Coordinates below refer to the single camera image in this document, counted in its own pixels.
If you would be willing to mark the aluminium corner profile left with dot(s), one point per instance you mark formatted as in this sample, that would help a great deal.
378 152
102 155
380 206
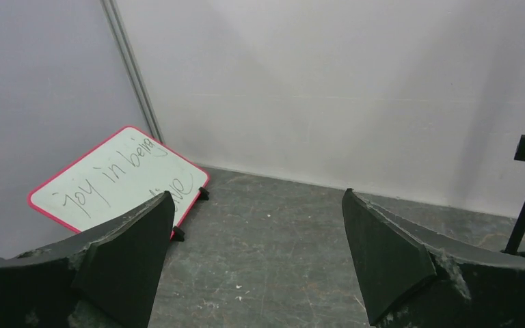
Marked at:
126 51

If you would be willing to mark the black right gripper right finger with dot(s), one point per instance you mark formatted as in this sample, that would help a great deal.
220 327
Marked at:
411 276

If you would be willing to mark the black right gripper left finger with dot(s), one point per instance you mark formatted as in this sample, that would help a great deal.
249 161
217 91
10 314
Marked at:
106 276

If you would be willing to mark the pink framed whiteboard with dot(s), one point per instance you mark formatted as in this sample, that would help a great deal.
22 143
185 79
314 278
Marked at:
124 171

